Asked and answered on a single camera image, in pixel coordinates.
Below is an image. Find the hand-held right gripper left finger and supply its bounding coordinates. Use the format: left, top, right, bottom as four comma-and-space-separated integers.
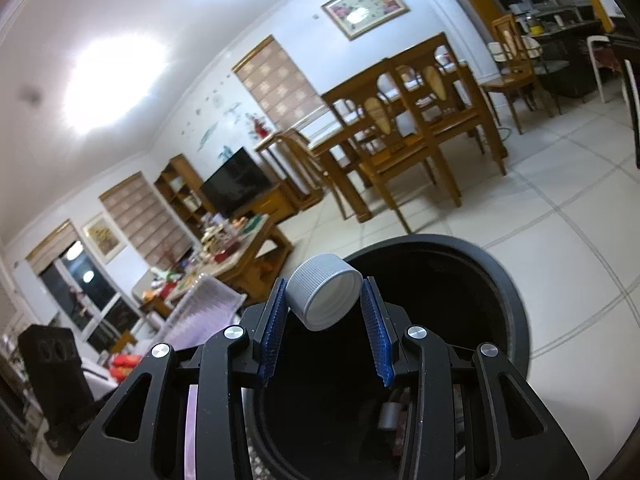
57, 276, 290, 480

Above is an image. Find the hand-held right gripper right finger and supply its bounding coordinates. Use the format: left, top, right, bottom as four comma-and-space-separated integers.
359, 275, 589, 480

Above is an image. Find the grey ribbed bottle cap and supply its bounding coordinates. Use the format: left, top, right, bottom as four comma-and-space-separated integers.
286, 254, 363, 332

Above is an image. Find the black trash bin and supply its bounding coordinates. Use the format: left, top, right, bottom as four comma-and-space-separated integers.
240, 234, 532, 480

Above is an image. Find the purple tablecloth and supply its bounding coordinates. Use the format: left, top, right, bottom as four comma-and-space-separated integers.
150, 274, 247, 480

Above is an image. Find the red cushion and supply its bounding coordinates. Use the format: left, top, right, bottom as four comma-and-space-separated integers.
110, 354, 147, 380

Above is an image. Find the wooden coffee table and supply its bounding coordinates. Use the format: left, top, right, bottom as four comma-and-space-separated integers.
165, 212, 296, 306

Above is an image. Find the balcony window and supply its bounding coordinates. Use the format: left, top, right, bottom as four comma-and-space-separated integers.
37, 240, 146, 346

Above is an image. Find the wooden armchair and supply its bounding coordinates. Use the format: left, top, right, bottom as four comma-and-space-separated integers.
132, 270, 176, 318

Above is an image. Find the wooden television cabinet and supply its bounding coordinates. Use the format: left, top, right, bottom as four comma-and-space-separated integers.
240, 185, 296, 226

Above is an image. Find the short roller blind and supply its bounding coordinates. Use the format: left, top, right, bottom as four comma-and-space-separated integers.
25, 220, 81, 266

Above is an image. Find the sunflower painting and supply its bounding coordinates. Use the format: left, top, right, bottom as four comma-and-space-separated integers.
81, 211, 127, 263

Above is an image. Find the black television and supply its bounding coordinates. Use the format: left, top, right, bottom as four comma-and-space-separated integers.
200, 147, 273, 218

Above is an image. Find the patterned roller blind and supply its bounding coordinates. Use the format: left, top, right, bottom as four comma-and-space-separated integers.
232, 35, 326, 133
99, 172, 193, 271

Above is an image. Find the wooden bookshelf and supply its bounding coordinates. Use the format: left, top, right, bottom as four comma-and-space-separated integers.
154, 155, 211, 226

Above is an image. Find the wooden plant stand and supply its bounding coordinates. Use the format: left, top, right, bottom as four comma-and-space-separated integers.
255, 132, 326, 211

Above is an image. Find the wooden dining table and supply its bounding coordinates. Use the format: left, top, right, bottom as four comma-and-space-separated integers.
307, 60, 508, 223

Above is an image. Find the red flower vase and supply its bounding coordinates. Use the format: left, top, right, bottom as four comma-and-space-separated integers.
247, 112, 271, 138

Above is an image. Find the round ceiling lamp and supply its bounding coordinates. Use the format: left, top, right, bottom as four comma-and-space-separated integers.
65, 35, 168, 133

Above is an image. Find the dark glass table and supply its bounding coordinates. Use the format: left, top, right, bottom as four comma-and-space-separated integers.
537, 20, 616, 101

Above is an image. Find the white air conditioner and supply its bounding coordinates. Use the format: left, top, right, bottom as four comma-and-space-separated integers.
416, 0, 481, 68

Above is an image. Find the framed flower painting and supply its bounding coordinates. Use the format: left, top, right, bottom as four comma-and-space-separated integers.
321, 0, 411, 41

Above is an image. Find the white plastic chair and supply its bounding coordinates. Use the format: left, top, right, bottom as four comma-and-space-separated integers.
587, 34, 626, 103

